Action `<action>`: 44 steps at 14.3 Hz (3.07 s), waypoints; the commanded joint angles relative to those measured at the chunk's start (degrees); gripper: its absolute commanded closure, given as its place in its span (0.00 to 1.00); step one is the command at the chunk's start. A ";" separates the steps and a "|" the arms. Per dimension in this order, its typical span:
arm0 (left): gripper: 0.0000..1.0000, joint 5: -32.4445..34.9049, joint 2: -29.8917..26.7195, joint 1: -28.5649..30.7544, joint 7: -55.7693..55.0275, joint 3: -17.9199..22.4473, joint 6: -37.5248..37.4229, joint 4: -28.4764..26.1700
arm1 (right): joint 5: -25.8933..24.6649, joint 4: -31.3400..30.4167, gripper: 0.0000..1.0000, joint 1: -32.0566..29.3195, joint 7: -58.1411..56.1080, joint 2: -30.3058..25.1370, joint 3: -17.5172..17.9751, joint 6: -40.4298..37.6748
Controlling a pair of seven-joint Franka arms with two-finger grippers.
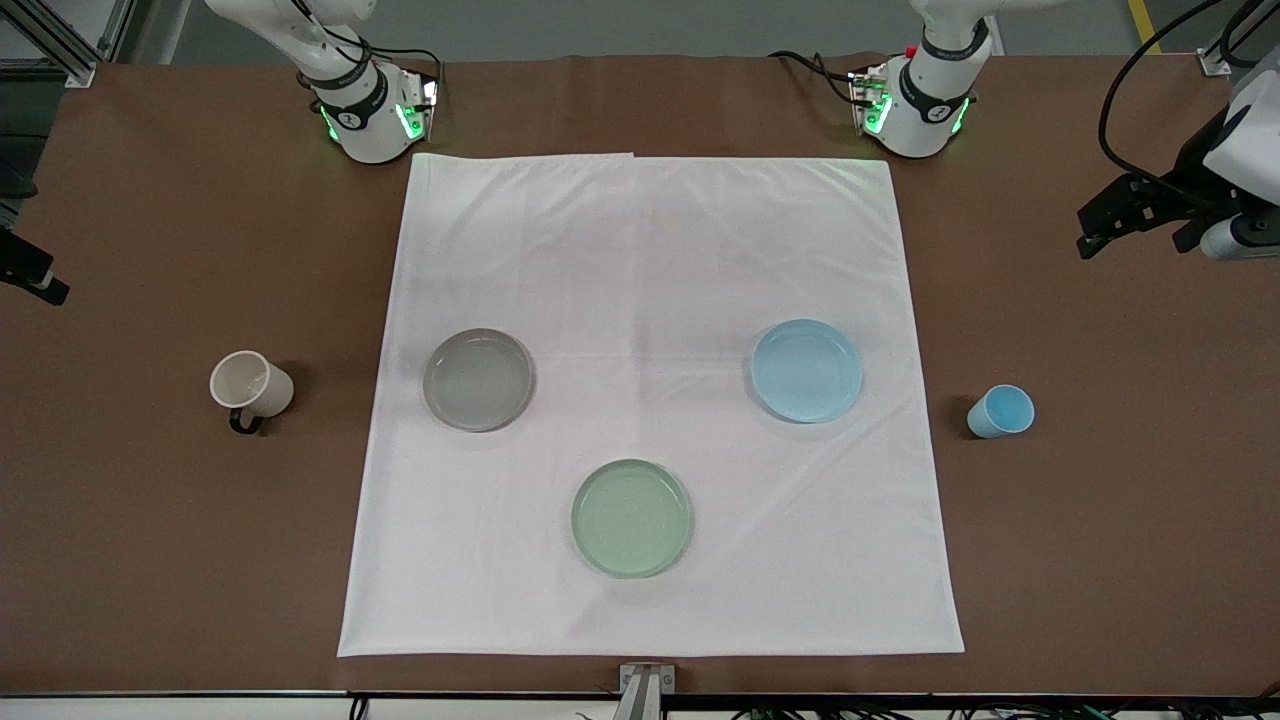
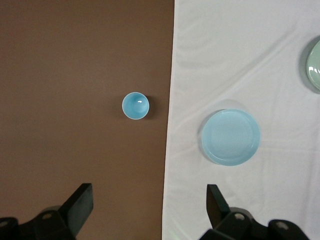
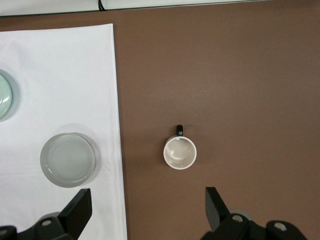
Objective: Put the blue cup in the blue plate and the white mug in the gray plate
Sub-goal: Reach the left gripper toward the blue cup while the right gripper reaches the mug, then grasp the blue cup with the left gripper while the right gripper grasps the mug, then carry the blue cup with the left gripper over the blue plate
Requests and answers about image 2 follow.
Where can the blue plate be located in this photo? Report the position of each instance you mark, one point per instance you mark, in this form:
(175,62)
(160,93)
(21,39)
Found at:
(231,137)

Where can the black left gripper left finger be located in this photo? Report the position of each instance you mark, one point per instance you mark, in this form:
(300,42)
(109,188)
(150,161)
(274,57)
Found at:
(72,212)

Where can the green plate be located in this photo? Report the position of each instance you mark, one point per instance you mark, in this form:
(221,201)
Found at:
(315,65)

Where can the small blue cup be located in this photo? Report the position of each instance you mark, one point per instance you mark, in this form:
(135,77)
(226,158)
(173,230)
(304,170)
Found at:
(136,106)

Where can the white cloth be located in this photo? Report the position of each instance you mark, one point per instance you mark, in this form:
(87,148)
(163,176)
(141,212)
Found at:
(225,62)

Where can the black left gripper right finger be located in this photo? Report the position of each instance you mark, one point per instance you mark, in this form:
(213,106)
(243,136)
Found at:
(222,220)

